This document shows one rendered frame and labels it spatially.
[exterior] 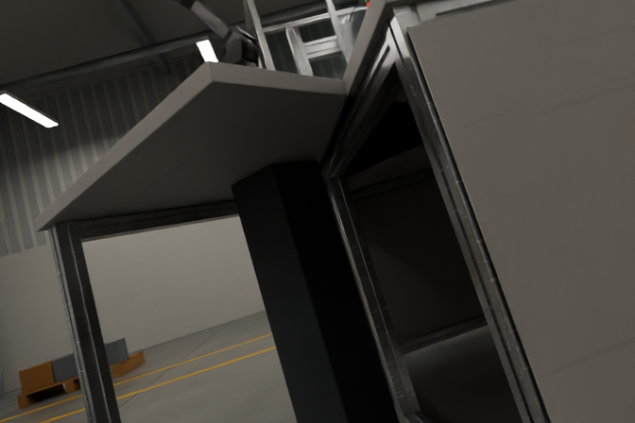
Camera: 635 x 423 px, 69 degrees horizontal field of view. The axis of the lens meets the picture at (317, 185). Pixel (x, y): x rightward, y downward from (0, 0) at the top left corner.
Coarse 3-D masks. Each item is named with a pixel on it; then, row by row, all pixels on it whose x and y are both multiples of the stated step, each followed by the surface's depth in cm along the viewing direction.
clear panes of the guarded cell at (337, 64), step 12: (252, 24) 237; (312, 24) 276; (324, 24) 277; (252, 36) 255; (276, 36) 273; (300, 36) 274; (312, 36) 275; (324, 36) 275; (276, 48) 271; (288, 48) 272; (264, 60) 234; (276, 60) 270; (288, 60) 270; (324, 60) 272; (336, 60) 273; (288, 72) 269; (324, 72) 271; (336, 72) 272
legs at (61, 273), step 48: (240, 192) 111; (288, 192) 104; (288, 240) 101; (336, 240) 110; (288, 288) 103; (336, 288) 105; (96, 336) 96; (288, 336) 104; (336, 336) 100; (96, 384) 93; (288, 384) 105; (336, 384) 96; (384, 384) 105
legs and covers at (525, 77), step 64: (448, 0) 51; (512, 0) 53; (576, 0) 52; (384, 64) 58; (448, 64) 49; (512, 64) 50; (576, 64) 50; (448, 128) 47; (512, 128) 48; (576, 128) 49; (384, 192) 196; (448, 192) 50; (512, 192) 47; (576, 192) 47; (384, 256) 194; (448, 256) 197; (512, 256) 45; (576, 256) 46; (384, 320) 114; (448, 320) 192; (512, 320) 45; (576, 320) 45; (512, 384) 47; (576, 384) 44
